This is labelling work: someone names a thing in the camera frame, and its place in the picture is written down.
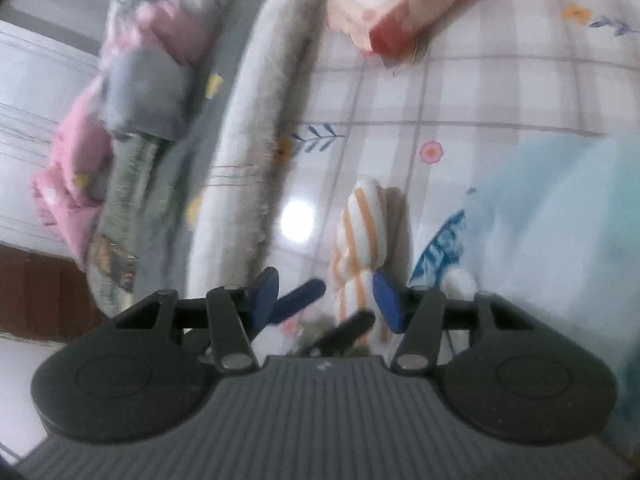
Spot plaid floral mattress sheet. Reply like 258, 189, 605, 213
267, 0, 639, 289

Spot white fluffy blanket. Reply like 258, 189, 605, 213
184, 0, 323, 298

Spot grey bedsheet yellow stars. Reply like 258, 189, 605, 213
132, 0, 265, 300

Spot orange white striped cloth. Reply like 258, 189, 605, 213
329, 180, 390, 353

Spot pink patterned quilt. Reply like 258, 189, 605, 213
31, 0, 252, 311

